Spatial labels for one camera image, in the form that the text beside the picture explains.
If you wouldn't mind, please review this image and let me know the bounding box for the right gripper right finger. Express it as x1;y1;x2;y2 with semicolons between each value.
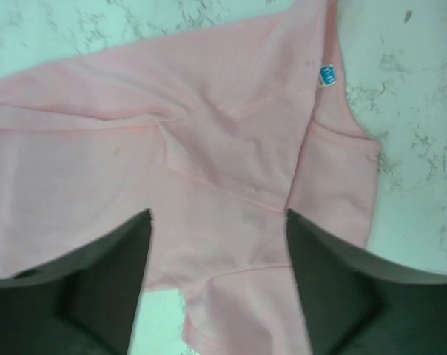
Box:
286;209;447;354

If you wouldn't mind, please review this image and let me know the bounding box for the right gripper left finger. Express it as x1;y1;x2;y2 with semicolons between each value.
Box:
0;209;152;354

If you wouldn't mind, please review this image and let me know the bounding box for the pink t shirt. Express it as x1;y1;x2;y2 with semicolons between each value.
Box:
0;1;380;354

